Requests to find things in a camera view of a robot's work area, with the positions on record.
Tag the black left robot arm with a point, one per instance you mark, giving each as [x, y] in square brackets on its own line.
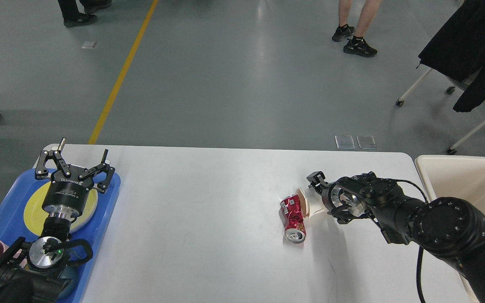
[31, 272]

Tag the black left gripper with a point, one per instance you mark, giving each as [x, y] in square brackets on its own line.
[66, 195]

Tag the person in white shorts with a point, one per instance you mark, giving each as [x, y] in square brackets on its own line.
[356, 42]

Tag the white paper cup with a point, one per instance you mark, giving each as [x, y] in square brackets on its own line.
[311, 202]

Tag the walking person's legs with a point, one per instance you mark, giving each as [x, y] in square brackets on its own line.
[72, 17]

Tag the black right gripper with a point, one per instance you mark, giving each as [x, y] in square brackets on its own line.
[334, 198]

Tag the crushed red soda can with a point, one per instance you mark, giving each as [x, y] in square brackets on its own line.
[295, 231]

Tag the yellow plastic plate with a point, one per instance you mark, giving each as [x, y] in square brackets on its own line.
[34, 215]

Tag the beige plastic bin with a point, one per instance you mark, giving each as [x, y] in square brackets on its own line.
[450, 176]

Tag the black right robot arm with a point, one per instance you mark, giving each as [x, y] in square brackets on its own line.
[449, 228]

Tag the blue plastic tray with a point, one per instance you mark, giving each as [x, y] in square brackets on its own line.
[12, 224]

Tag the black jacket on chair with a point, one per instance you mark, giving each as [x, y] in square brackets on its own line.
[458, 51]

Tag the clear plastic piece on floor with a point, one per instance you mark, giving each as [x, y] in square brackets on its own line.
[345, 142]

